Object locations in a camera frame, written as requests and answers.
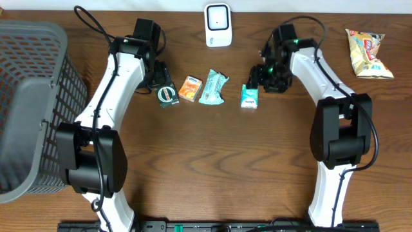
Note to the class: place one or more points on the orange snack packet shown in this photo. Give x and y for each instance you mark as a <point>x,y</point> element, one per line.
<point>190,88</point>

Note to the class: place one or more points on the small teal white packet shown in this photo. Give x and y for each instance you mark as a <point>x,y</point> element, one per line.
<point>249,97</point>

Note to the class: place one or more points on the yellow snack bag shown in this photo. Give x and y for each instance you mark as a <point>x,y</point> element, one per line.
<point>364,47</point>

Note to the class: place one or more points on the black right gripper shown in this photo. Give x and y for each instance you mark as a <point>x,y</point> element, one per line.
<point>255,77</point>

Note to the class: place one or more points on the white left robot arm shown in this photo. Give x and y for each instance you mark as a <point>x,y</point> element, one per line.
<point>92,159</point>

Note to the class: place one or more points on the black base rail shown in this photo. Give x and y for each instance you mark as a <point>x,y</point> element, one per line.
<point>279,225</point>

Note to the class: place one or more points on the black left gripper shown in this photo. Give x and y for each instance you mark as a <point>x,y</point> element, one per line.
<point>163,77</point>

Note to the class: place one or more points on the white barcode scanner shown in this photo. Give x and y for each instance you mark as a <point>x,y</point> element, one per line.
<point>218,25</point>

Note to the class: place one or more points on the dark grey plastic basket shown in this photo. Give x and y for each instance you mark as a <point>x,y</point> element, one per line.
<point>40,88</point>

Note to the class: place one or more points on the black round-logo packet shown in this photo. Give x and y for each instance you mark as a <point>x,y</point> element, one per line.
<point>167,95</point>

